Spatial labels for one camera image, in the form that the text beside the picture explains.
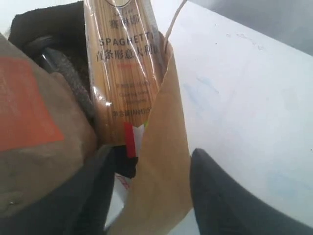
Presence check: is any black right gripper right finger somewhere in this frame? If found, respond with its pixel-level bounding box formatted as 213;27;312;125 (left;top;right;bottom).
190;148;313;235

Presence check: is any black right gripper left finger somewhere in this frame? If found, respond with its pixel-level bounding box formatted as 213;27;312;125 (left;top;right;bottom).
0;145;115;235

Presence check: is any brown paper shopping bag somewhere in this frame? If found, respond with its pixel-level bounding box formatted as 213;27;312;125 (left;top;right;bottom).
8;0;196;235

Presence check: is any brown kraft stand-up pouch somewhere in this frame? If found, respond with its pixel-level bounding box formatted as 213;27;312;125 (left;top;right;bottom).
0;37;96;217

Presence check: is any spaghetti packet with Italian flag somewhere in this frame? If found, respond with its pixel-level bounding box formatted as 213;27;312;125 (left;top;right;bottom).
83;0;162;178

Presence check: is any small white blue carton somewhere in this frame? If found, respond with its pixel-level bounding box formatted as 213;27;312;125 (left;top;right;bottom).
104;173;131;235

